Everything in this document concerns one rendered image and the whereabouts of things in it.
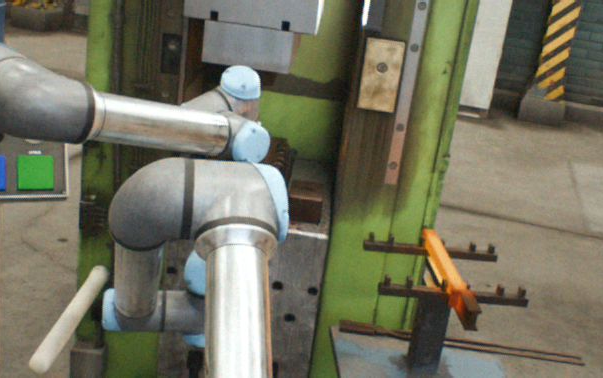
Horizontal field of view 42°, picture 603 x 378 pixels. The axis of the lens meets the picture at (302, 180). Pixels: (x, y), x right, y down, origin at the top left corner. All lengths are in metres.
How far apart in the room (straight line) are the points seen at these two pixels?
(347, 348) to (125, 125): 0.87
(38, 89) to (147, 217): 0.25
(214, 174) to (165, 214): 0.09
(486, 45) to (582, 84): 1.17
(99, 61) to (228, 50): 0.37
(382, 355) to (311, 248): 0.30
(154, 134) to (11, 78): 0.23
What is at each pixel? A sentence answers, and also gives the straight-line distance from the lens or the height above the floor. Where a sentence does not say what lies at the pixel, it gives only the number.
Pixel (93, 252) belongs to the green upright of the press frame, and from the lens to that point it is 2.19.
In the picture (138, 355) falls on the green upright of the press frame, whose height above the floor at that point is 0.38.
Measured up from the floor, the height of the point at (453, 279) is 0.95.
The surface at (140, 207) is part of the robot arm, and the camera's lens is 1.10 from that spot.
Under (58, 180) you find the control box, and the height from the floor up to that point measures 0.99.
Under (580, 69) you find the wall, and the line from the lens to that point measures 7.77.
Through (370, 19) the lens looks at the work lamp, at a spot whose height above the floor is 1.40.
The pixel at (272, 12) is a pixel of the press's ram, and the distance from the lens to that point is 1.77.
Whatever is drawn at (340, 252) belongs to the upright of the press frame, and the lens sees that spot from 2.07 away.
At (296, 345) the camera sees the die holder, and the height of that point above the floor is 0.61.
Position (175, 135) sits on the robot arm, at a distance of 1.30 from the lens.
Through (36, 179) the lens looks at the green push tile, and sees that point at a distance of 1.81.
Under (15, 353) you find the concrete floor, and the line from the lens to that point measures 3.03.
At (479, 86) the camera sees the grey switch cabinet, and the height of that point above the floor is 0.29.
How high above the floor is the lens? 1.65
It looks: 20 degrees down
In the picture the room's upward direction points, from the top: 8 degrees clockwise
